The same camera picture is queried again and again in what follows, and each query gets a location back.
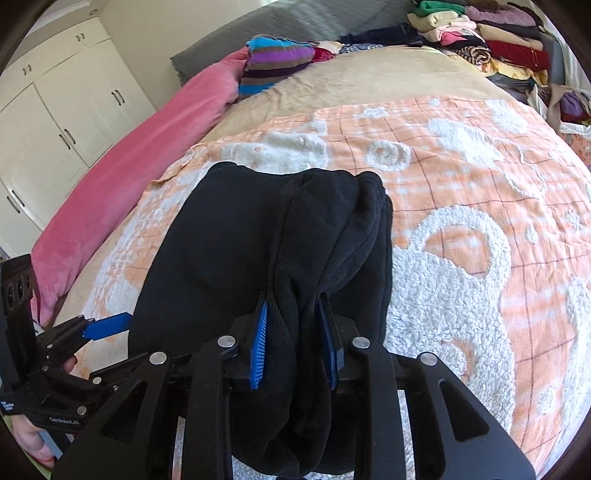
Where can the red cloth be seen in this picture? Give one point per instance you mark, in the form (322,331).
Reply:
(323,53)

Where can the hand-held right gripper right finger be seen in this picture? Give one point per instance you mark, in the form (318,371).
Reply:
(328,355)

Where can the pink pillow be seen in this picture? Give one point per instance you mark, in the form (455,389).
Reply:
(138,161)

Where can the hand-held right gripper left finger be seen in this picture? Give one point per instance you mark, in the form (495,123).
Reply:
(258,350)

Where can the cream wardrobe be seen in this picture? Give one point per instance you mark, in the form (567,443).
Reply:
(51,120)

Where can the dark navy cloth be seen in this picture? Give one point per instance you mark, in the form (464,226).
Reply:
(383,34)

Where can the grey quilted headboard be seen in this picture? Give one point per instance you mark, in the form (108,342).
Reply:
(286,23)

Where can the person's left hand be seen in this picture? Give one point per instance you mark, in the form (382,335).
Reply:
(32,438)

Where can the pile of folded clothes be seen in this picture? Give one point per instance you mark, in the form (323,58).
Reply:
(503,41)

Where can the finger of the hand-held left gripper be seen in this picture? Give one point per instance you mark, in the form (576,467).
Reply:
(108,325)
(111,374)

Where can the striped knit cloth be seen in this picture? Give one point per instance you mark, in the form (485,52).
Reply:
(272,62)

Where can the orange and white patterned blanket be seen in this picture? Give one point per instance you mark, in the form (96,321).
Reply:
(461,207)

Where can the black garment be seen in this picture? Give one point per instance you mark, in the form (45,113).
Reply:
(258,240)

